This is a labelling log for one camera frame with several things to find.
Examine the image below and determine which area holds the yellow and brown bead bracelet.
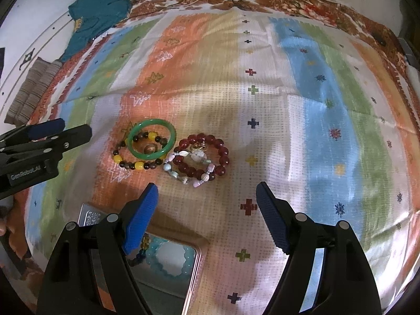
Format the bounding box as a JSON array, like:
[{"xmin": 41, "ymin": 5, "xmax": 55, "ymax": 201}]
[{"xmin": 112, "ymin": 130, "xmax": 169, "ymax": 171}]

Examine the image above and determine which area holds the brown striped cushion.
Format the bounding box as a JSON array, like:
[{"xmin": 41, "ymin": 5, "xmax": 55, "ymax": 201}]
[{"xmin": 6, "ymin": 56, "xmax": 63, "ymax": 126}]

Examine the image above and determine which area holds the dark red bead bracelet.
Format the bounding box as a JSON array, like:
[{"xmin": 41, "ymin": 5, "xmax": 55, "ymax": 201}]
[{"xmin": 172, "ymin": 133, "xmax": 230, "ymax": 182}]

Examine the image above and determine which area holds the colourful striped blanket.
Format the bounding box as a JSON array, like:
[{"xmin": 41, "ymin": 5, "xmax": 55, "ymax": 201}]
[{"xmin": 26, "ymin": 8, "xmax": 417, "ymax": 315}]

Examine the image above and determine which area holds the dark blue bead bracelet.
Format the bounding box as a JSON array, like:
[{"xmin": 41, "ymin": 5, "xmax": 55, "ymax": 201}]
[{"xmin": 129, "ymin": 233, "xmax": 151, "ymax": 268}]

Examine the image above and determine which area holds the pastel stone bead bracelet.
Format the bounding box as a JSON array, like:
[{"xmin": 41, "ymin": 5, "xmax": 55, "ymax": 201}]
[{"xmin": 163, "ymin": 149, "xmax": 215, "ymax": 187}]

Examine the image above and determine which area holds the metal tin lid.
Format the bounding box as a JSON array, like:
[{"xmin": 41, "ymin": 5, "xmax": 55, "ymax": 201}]
[{"xmin": 78, "ymin": 203, "xmax": 110, "ymax": 228}]

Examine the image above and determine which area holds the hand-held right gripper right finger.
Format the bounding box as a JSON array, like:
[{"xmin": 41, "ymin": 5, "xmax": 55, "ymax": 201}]
[{"xmin": 256, "ymin": 181, "xmax": 383, "ymax": 315}]

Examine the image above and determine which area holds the teal t-shirt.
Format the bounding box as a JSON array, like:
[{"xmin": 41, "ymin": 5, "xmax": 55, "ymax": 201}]
[{"xmin": 61, "ymin": 0, "xmax": 132, "ymax": 61}]

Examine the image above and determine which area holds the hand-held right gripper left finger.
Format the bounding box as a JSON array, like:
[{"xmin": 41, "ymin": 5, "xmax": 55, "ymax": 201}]
[{"xmin": 37, "ymin": 183, "xmax": 159, "ymax": 315}]

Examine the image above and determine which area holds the light blue bead bracelet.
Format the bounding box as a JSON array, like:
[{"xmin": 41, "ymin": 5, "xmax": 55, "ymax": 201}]
[{"xmin": 144, "ymin": 238, "xmax": 192, "ymax": 279}]

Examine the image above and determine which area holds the metal tin box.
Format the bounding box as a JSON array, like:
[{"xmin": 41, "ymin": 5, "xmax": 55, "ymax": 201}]
[{"xmin": 126, "ymin": 226, "xmax": 210, "ymax": 315}]

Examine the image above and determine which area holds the green jade bangle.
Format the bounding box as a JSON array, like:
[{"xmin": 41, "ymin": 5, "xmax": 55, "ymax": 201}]
[{"xmin": 127, "ymin": 118, "xmax": 177, "ymax": 161}]

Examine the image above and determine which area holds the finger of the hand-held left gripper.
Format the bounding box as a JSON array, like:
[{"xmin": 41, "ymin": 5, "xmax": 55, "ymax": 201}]
[
  {"xmin": 0, "ymin": 125, "xmax": 92, "ymax": 174},
  {"xmin": 0, "ymin": 118, "xmax": 65, "ymax": 148}
]

